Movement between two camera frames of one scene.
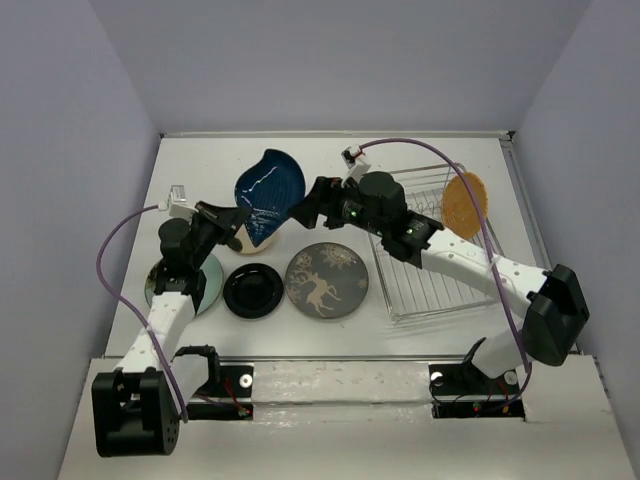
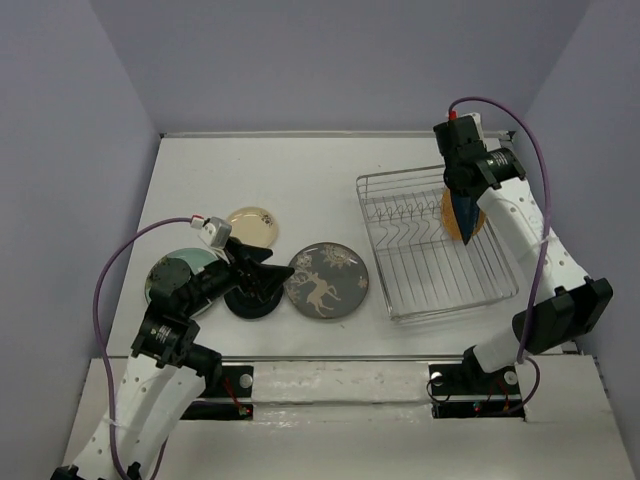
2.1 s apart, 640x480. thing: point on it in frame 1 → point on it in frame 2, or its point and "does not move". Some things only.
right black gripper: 324,198 → 464,194
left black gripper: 223,219 → 265,278
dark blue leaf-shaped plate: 273,185 → 466,212
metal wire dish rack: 412,292 does not move
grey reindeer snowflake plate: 326,280 does not move
